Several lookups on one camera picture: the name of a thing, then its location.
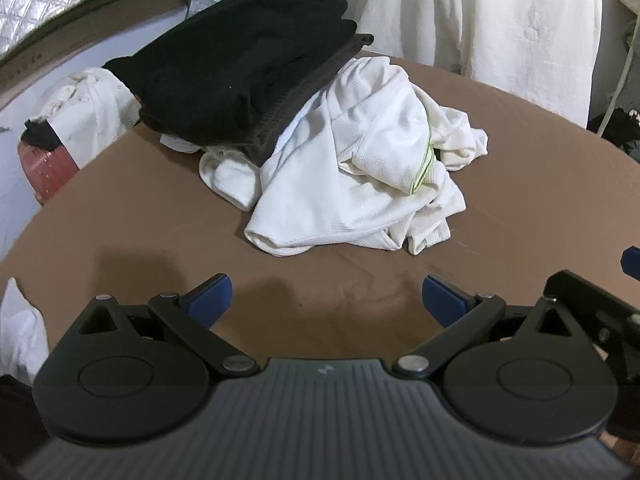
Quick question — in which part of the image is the dark cloth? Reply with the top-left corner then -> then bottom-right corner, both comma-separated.
590,107 -> 640,153

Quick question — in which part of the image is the white waffle shirt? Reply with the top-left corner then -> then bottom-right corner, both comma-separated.
244,55 -> 488,257

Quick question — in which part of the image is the cream folded garment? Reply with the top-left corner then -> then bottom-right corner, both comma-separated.
199,147 -> 263,212

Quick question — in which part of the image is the dark grey folded garment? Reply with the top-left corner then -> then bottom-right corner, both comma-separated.
139,34 -> 375,166

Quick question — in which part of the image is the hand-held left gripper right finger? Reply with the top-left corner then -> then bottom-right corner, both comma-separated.
392,274 -> 591,380

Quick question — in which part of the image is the white fleece blanket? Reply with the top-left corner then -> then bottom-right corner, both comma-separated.
357,0 -> 603,128

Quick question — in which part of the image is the white cable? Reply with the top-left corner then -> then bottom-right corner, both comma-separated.
597,50 -> 633,136

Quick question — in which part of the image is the red suitcase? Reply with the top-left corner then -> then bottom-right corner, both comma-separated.
17,140 -> 81,206

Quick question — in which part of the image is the white folded garment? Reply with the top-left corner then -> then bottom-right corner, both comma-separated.
160,132 -> 202,155

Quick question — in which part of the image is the white printed cloth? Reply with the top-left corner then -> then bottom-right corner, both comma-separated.
37,67 -> 143,168

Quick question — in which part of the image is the wooden frame board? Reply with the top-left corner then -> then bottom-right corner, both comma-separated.
0,0 -> 201,111

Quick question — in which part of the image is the small black cloth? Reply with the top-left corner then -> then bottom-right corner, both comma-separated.
22,119 -> 63,153

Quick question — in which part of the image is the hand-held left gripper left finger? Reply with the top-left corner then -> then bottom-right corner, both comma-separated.
65,274 -> 259,379

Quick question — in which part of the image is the black folded garment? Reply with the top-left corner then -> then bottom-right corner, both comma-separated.
102,0 -> 358,146

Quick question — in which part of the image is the white crumpled cloth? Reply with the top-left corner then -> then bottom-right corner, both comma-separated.
0,277 -> 51,386

